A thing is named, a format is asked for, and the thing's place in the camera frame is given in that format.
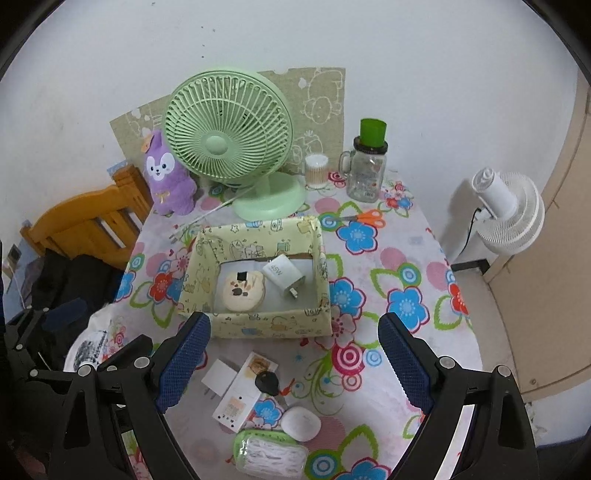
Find white fan power cord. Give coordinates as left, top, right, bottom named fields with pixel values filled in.
left=169, top=186, right=256, bottom=243

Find black clothing pile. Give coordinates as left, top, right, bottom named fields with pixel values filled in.
left=31, top=250, right=123, bottom=334

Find yellow patterned storage box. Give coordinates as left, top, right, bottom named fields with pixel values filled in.
left=178, top=216, right=332, bottom=338

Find purple plush bunny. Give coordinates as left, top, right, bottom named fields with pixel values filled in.
left=141, top=130, right=197, bottom=216

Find long white product box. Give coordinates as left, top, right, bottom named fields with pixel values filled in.
left=212, top=352, right=279, bottom=433

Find white earbuds case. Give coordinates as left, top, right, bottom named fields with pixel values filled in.
left=280, top=406, right=322, bottom=443

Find green cartoon wall mat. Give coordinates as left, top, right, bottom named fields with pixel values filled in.
left=110, top=67, right=346, bottom=176

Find white printed tote bag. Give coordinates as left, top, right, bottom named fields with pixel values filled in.
left=63, top=304, right=127, bottom=372

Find green desk fan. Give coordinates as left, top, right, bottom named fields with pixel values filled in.
left=163, top=69, right=305, bottom=222

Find cotton swab container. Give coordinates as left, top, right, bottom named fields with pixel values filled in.
left=304, top=153, right=329, bottom=189

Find orange handled scissors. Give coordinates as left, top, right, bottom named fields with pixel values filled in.
left=339, top=209, right=386, bottom=229

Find round beige hedgehog tin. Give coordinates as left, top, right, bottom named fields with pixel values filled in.
left=221, top=271, right=266, bottom=313

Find wooden chair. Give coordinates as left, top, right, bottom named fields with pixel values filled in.
left=20, top=165, right=152, bottom=269

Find floral tablecloth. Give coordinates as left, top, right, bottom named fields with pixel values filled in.
left=114, top=175, right=482, bottom=479

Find glass jar green lid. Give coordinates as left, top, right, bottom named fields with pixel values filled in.
left=339, top=118, right=389, bottom=203

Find white floor fan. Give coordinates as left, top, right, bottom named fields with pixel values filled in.
left=471, top=167, right=545, bottom=257

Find white square adapter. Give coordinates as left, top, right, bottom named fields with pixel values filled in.
left=201, top=359, right=238, bottom=397

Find black car key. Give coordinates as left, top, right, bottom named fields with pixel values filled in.
left=254, top=370, right=280, bottom=397

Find white 45W charger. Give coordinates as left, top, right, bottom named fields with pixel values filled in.
left=263, top=254, right=305, bottom=299

